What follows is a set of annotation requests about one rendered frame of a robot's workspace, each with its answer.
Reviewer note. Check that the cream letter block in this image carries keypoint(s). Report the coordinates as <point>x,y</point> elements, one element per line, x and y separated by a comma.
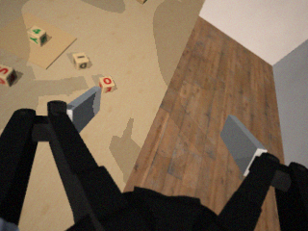
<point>37,36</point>
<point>106,83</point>
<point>80,60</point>
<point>7,75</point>

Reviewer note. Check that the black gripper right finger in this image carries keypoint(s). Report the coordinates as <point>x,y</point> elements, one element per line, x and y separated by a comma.
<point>243,209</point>

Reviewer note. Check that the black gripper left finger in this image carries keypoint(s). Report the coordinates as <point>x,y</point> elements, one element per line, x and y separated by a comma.
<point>90,189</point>

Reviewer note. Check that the tan square mat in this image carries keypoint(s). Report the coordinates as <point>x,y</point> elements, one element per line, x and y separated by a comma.
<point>14,38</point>

